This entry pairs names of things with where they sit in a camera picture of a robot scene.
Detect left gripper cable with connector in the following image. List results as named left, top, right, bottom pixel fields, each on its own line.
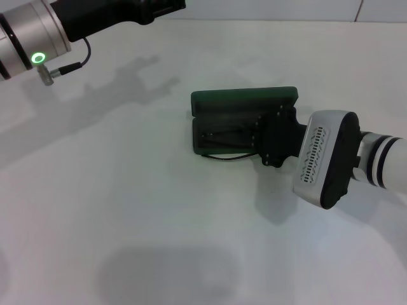
left=37, top=37, right=93, bottom=86

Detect green glasses case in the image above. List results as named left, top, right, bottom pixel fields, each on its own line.
left=190, top=85, right=300, bottom=156

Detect right camera mount bracket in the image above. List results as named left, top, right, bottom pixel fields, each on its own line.
left=350, top=155, right=366, bottom=181

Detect black glasses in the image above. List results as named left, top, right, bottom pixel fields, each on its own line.
left=200, top=122, right=265, bottom=161

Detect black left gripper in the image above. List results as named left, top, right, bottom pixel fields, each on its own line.
left=47, top=0, right=187, bottom=44

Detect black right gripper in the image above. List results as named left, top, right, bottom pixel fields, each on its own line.
left=250, top=105, right=308, bottom=169

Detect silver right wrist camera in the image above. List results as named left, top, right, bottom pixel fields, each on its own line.
left=293, top=109, right=362, bottom=210

